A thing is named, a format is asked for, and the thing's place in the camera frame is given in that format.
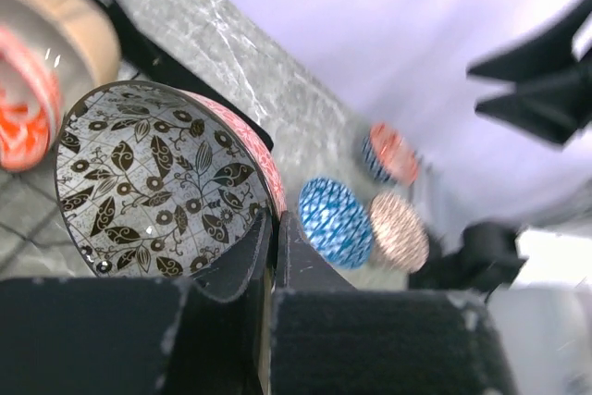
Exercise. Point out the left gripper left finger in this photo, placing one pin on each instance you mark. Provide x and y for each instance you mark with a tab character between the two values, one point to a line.
198	335

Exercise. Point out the brown mosaic pattern bowl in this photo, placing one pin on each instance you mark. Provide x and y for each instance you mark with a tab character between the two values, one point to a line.
400	237

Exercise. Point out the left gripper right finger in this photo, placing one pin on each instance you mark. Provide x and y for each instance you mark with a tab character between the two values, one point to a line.
329	338

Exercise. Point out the red geometric pattern bowl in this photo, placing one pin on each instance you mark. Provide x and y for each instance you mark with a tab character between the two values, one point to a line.
388	157

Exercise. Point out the black leaf pattern bowl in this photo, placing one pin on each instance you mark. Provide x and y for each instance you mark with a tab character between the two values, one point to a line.
158	182

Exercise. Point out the orange floral bowl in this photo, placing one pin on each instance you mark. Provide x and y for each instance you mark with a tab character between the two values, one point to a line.
31	104

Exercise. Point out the white beige bowl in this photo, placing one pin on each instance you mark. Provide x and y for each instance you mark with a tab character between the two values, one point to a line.
78	41

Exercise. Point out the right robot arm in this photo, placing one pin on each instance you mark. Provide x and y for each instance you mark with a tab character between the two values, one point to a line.
550	99

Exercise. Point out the blue triangle pattern bowl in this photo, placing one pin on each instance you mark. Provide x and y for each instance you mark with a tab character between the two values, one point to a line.
335	223

